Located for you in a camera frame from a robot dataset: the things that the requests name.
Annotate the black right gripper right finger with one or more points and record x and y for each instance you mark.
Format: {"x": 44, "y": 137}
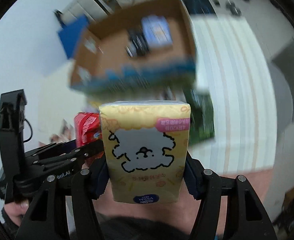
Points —
{"x": 246, "y": 217}

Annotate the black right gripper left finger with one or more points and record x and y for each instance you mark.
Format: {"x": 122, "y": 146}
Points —
{"x": 65, "y": 204}

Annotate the red snack packet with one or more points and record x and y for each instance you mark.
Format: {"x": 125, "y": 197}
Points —
{"x": 87, "y": 128}

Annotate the yellow dog tissue pack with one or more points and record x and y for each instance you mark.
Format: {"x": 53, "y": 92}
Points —
{"x": 146, "y": 144}

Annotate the blue bear tissue pack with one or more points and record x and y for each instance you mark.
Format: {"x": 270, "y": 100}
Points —
{"x": 156, "y": 31}

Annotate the person left hand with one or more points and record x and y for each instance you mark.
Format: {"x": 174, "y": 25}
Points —
{"x": 16, "y": 211}

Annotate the green snack packet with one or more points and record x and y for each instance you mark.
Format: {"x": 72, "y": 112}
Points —
{"x": 202, "y": 116}

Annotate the grey chair seat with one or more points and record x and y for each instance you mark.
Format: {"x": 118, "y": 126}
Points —
{"x": 284, "y": 102}

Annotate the blue board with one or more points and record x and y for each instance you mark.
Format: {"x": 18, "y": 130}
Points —
{"x": 70, "y": 33}

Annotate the striped table cloth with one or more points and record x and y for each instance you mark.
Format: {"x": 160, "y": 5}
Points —
{"x": 231, "y": 67}

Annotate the black snack packet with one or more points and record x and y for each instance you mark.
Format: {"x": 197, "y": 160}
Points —
{"x": 137, "y": 45}

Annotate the brown cardboard box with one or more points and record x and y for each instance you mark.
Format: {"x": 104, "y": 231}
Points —
{"x": 102, "y": 65}

